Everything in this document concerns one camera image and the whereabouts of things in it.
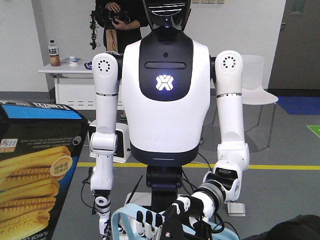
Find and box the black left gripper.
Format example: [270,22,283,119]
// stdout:
[252,214,320,240]

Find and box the black Franzzi cookie box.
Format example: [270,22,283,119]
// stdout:
[0,100,89,240]

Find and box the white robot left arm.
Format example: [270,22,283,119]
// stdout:
[90,50,249,240]

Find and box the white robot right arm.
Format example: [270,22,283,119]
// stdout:
[181,50,250,227]

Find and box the light blue plastic basket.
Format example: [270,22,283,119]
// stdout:
[111,203,239,240]

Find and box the white plastic chair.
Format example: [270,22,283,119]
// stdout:
[214,50,279,150]

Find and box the white humanoid robot body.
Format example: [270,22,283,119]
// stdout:
[121,0,211,212]

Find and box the white folding table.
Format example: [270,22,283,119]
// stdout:
[37,58,126,111]

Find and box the brown drink bottle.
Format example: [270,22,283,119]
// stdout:
[48,40,61,67]

